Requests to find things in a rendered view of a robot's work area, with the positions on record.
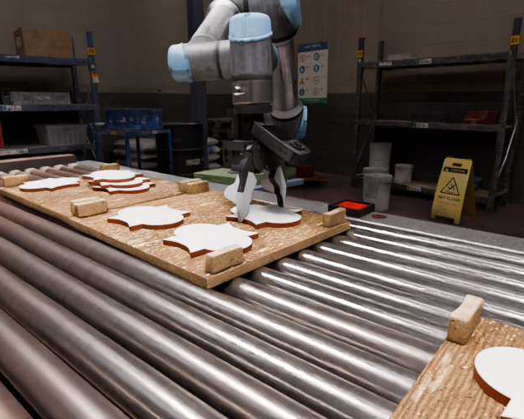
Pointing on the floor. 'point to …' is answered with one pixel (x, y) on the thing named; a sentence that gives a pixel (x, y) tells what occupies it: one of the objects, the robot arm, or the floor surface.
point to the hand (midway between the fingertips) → (264, 213)
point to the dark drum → (181, 149)
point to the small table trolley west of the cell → (128, 142)
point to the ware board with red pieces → (308, 175)
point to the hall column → (195, 18)
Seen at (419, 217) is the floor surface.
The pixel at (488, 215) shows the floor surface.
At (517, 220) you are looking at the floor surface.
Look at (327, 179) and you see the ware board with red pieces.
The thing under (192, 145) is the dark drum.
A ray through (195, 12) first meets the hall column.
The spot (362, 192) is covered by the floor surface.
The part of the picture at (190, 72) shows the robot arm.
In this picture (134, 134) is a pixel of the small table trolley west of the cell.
